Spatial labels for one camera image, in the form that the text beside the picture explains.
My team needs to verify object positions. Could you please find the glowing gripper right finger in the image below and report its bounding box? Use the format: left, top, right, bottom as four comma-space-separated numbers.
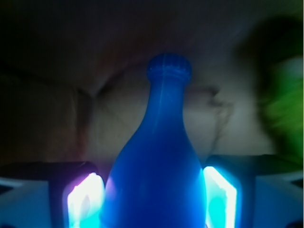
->
203, 154, 304, 228

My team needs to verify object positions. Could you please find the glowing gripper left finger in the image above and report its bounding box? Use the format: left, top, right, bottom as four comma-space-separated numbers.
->
0, 161, 105, 228

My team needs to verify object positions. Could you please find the blue plastic bottle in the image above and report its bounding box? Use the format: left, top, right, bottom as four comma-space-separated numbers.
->
100, 53, 206, 228

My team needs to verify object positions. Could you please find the green plush frog toy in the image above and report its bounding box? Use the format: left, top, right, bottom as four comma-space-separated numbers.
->
259, 55, 304, 163

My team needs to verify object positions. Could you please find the brown paper bag liner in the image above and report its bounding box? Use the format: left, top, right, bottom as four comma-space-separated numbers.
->
0, 0, 304, 167

